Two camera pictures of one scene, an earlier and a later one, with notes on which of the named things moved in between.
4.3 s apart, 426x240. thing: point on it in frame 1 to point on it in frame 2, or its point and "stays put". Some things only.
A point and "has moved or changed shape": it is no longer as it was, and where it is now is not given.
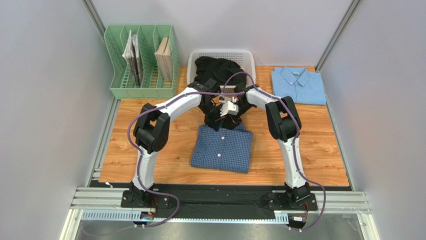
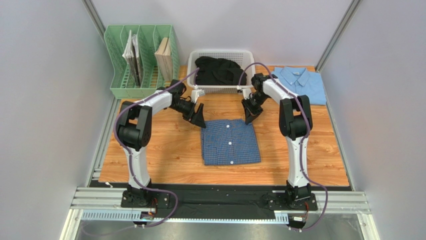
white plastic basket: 245,58 stays put
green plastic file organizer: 145,61 stays put
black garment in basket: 218,70 stays put
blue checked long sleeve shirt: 227,149 has moved or changed shape
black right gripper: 233,121 to 252,104
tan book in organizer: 163,55 stays put
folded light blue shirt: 304,87 stays put
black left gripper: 215,122 to 199,119
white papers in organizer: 132,57 stays put
